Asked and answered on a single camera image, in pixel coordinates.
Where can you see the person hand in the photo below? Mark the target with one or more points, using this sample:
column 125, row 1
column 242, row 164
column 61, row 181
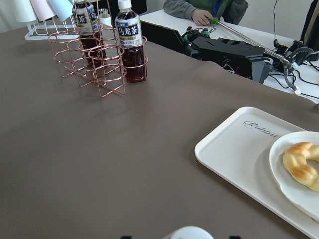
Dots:
column 201, row 17

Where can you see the white cup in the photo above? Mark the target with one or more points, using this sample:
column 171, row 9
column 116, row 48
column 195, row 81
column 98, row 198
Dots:
column 19, row 10

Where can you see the copper wire bottle rack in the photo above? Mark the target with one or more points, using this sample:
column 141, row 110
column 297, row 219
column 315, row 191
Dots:
column 108, row 56

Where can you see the tea bottle in rack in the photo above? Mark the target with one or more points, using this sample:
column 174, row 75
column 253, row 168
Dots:
column 128, row 26
column 87, row 24

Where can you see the white wire cup rack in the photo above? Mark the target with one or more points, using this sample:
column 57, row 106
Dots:
column 52, row 28

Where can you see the cream serving tray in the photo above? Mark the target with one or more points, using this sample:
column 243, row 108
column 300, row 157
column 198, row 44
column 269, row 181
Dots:
column 238, row 151

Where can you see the white plate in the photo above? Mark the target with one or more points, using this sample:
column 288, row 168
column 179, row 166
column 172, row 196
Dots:
column 301, row 196

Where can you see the glazed donut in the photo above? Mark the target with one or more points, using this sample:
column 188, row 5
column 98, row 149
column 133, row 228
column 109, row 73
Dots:
column 295, row 160

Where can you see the tea bottle white cap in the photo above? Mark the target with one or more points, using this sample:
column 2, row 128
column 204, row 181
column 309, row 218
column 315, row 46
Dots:
column 189, row 232

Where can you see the pink cup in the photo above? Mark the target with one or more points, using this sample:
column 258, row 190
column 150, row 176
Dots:
column 43, row 9

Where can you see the light blue cup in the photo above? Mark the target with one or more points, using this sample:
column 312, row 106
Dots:
column 62, row 8

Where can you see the person green jacket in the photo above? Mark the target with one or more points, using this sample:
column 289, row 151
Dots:
column 232, row 11

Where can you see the black monitor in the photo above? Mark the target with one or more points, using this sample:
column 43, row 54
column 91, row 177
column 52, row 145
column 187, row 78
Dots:
column 310, row 32

